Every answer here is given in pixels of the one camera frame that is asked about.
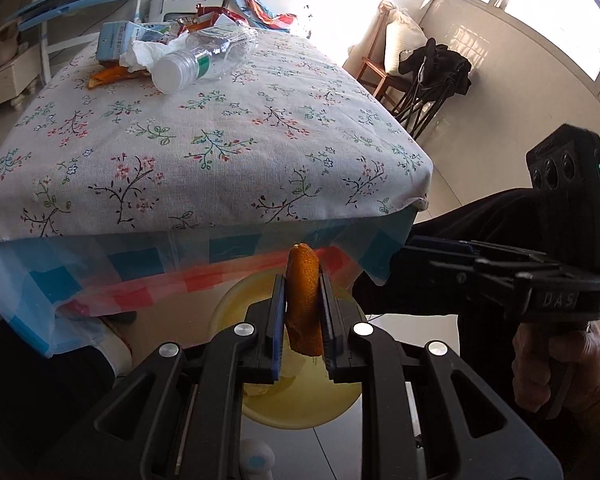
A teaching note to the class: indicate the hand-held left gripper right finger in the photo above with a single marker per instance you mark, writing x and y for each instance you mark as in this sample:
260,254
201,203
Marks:
326,332

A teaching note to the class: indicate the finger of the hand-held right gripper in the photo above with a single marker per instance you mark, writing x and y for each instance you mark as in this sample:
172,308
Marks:
480,277
445,247

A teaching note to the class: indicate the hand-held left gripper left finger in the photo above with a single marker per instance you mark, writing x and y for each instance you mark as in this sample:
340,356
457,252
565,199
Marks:
278,332

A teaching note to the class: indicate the orange peel piece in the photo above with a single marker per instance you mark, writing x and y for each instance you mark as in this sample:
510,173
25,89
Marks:
302,300
105,77

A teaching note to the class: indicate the yellow plastic bin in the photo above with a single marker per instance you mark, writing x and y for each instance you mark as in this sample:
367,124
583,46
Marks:
300,405

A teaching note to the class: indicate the large white tissue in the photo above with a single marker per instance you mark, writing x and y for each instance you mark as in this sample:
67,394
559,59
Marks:
145,52

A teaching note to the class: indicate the person's right hand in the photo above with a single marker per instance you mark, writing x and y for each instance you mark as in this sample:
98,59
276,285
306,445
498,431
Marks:
530,375

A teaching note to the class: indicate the small white container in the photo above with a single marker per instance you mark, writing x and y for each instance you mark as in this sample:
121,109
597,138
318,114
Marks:
257,457

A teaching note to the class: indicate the checked plastic table cover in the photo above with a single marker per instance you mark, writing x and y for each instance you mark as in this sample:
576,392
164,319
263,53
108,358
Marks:
145,265

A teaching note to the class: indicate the white shoe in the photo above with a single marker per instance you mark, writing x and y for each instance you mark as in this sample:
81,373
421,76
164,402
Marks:
117,352

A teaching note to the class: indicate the black folding chair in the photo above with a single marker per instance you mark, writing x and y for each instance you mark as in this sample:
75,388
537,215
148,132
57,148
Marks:
440,67

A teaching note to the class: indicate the wooden chair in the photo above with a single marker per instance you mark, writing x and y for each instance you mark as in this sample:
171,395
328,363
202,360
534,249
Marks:
375,70

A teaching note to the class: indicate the floral tablecloth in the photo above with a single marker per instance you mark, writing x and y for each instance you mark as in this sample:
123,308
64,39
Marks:
230,135

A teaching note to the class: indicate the white pillow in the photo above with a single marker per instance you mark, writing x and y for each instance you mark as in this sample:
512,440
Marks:
400,40

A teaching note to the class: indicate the window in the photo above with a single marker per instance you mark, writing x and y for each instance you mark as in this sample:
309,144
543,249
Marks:
545,5

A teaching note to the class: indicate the person's left leg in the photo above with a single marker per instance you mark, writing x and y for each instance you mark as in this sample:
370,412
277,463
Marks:
40,385

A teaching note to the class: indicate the clear plastic bottle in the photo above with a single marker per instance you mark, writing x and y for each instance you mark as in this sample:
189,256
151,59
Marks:
205,55

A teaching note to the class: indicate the red snack wrapper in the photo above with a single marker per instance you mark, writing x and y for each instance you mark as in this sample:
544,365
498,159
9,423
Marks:
207,15

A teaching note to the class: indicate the blue and white carton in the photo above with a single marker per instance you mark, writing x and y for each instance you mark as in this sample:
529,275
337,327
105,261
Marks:
117,37

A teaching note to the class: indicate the white floor appliance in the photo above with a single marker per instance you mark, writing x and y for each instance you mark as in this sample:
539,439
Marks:
185,2

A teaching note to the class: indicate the cream TV cabinet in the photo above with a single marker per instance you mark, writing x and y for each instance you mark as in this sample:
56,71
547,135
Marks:
0,80

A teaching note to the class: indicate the pink kettlebell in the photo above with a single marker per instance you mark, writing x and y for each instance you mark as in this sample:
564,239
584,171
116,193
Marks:
5,47

